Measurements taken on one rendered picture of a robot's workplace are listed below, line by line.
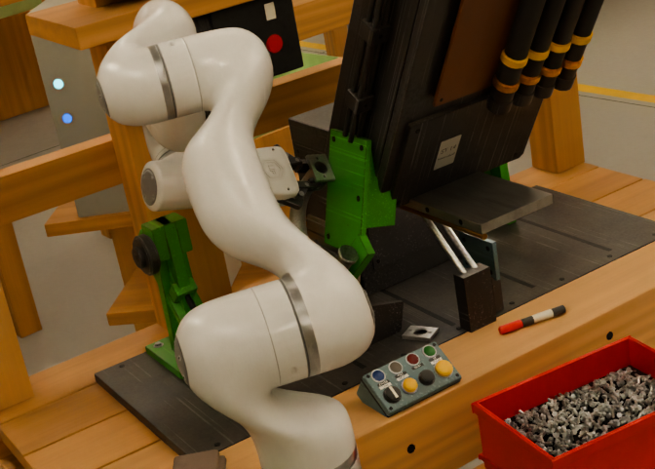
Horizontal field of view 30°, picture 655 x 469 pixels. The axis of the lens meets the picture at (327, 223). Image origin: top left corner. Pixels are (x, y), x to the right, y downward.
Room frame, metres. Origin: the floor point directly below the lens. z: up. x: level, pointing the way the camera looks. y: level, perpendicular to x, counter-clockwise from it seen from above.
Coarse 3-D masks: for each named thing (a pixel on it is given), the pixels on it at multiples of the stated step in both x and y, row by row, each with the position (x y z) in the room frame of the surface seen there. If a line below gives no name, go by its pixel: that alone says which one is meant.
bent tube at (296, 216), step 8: (312, 160) 2.02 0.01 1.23; (320, 160) 2.03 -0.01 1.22; (312, 168) 2.01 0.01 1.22; (320, 168) 2.04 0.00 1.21; (328, 168) 2.02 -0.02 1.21; (304, 176) 2.04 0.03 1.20; (312, 176) 2.02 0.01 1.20; (320, 176) 2.00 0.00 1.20; (328, 176) 2.01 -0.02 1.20; (312, 192) 2.05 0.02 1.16; (304, 200) 2.05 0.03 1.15; (304, 208) 2.06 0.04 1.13; (296, 216) 2.05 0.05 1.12; (304, 216) 2.06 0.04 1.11; (296, 224) 2.05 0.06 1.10; (304, 224) 2.06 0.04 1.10; (304, 232) 2.05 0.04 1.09
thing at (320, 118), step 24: (312, 120) 2.23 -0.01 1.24; (312, 144) 2.20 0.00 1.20; (408, 216) 2.18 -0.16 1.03; (384, 240) 2.14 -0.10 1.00; (408, 240) 2.17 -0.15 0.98; (432, 240) 2.20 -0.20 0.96; (384, 264) 2.14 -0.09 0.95; (408, 264) 2.17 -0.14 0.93; (432, 264) 2.20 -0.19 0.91; (384, 288) 2.14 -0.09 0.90
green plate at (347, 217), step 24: (336, 144) 2.02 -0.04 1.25; (360, 144) 1.96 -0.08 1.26; (336, 168) 2.01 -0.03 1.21; (360, 168) 1.95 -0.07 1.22; (336, 192) 2.00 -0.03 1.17; (360, 192) 1.94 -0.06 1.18; (384, 192) 1.97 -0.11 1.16; (336, 216) 1.99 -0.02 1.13; (360, 216) 1.93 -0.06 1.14; (384, 216) 1.97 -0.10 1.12; (336, 240) 1.99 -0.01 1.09
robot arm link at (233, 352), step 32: (256, 288) 1.27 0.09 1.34; (192, 320) 1.24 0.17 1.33; (224, 320) 1.22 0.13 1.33; (256, 320) 1.22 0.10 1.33; (288, 320) 1.22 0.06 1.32; (192, 352) 1.21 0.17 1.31; (224, 352) 1.20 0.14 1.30; (256, 352) 1.20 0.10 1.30; (288, 352) 1.21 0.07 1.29; (192, 384) 1.21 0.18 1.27; (224, 384) 1.19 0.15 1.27; (256, 384) 1.20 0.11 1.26; (256, 416) 1.20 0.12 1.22; (288, 416) 1.23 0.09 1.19; (320, 416) 1.24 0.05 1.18; (256, 448) 1.25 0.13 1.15; (288, 448) 1.21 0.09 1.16; (320, 448) 1.21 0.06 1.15; (352, 448) 1.25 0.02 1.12
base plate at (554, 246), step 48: (528, 240) 2.25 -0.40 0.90; (576, 240) 2.21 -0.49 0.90; (624, 240) 2.17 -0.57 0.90; (432, 288) 2.11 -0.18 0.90; (528, 288) 2.03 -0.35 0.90; (144, 384) 1.93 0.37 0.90; (288, 384) 1.83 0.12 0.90; (336, 384) 1.80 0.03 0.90; (192, 432) 1.73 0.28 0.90; (240, 432) 1.70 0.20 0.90
